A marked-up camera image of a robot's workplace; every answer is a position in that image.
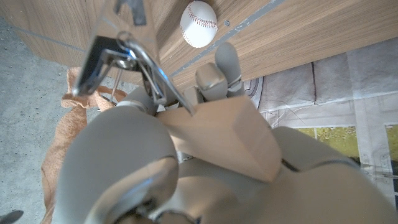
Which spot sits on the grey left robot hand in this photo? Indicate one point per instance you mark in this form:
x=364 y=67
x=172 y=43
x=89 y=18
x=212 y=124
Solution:
x=118 y=155

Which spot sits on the tan elastic arm wrap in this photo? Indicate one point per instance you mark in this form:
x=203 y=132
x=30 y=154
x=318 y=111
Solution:
x=68 y=124

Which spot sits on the wooden strip with metal brackets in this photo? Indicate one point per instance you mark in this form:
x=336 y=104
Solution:
x=224 y=137

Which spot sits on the white baseball red stitching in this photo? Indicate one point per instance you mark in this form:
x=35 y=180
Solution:
x=199 y=23

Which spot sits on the grey tape outline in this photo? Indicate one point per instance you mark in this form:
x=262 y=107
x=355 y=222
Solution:
x=248 y=22

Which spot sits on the printed window scene backdrop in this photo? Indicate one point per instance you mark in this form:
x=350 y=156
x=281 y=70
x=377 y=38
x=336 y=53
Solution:
x=342 y=77

